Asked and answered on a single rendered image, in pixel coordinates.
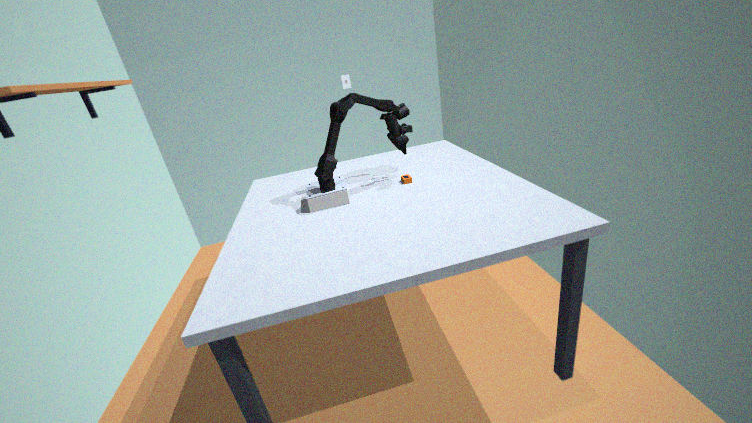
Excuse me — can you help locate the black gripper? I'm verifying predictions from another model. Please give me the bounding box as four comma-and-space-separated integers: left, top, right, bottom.
387, 123, 409, 155

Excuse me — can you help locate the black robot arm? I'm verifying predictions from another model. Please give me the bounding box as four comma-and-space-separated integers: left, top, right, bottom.
314, 93, 410, 193

